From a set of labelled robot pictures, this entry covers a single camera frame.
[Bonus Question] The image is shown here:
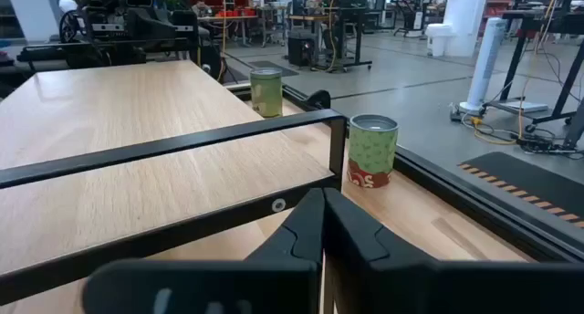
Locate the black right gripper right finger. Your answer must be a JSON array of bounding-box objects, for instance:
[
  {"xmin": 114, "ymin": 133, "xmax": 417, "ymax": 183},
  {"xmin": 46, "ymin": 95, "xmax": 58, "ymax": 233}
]
[{"xmin": 324, "ymin": 187, "xmax": 584, "ymax": 314}]

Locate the black equipment box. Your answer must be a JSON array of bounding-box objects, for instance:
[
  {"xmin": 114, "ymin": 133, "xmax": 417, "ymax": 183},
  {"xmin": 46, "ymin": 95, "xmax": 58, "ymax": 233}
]
[{"xmin": 287, "ymin": 34, "xmax": 317, "ymax": 68}]

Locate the grey floor mat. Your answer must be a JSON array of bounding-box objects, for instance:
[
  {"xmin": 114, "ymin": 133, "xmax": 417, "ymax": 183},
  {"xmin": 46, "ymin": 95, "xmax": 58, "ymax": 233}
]
[{"xmin": 248, "ymin": 59, "xmax": 300, "ymax": 78}]

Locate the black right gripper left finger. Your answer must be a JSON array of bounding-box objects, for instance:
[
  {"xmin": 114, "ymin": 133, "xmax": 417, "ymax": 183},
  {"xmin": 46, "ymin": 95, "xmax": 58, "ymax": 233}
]
[{"xmin": 81, "ymin": 188, "xmax": 326, "ymax": 314}]

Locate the tall green orange-label can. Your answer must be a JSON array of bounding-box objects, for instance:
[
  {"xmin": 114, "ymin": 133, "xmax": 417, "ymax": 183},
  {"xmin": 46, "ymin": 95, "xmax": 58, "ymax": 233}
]
[{"xmin": 249, "ymin": 67, "xmax": 284, "ymax": 119}]

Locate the white tower fan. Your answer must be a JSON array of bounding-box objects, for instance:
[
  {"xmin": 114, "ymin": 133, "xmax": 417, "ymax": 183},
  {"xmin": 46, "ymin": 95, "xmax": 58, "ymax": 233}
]
[{"xmin": 459, "ymin": 16, "xmax": 508, "ymax": 115}]

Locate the black frame rolling desk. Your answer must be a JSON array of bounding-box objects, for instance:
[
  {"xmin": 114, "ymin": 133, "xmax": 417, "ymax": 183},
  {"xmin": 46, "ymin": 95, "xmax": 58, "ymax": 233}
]
[{"xmin": 483, "ymin": 0, "xmax": 584, "ymax": 132}]

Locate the yellow floor cable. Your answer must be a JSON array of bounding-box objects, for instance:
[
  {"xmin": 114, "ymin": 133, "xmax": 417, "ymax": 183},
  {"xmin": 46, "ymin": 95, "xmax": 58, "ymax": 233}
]
[{"xmin": 469, "ymin": 116, "xmax": 519, "ymax": 146}]

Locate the black power strip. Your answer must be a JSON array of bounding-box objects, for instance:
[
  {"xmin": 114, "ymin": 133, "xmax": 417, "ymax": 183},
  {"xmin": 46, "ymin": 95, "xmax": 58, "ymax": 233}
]
[{"xmin": 510, "ymin": 131, "xmax": 584, "ymax": 160}]

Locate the black floor mat striped edge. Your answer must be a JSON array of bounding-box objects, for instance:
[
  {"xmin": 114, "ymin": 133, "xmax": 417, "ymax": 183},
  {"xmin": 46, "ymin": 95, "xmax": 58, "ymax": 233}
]
[{"xmin": 457, "ymin": 151, "xmax": 584, "ymax": 229}]

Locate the wooden shelf black metal frame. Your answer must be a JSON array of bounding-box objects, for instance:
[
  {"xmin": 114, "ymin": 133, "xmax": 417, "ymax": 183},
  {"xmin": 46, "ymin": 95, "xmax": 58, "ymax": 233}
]
[{"xmin": 0, "ymin": 59, "xmax": 349, "ymax": 306}]

